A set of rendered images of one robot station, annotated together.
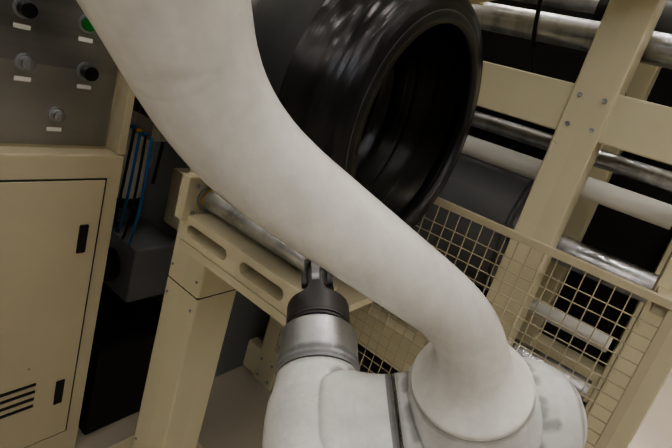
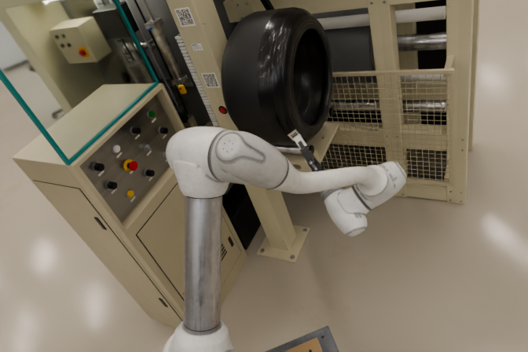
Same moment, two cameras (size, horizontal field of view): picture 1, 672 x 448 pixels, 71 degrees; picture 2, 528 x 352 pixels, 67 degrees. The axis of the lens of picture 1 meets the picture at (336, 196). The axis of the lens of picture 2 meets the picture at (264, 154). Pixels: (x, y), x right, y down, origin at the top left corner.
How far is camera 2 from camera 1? 0.91 m
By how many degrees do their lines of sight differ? 21
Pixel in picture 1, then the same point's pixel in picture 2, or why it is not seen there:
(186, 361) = (271, 202)
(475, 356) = (367, 181)
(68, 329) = not seen: hidden behind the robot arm
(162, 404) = (272, 221)
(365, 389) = (348, 195)
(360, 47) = (280, 86)
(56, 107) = (163, 152)
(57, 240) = not seen: hidden behind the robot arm
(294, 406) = (334, 208)
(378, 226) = (334, 178)
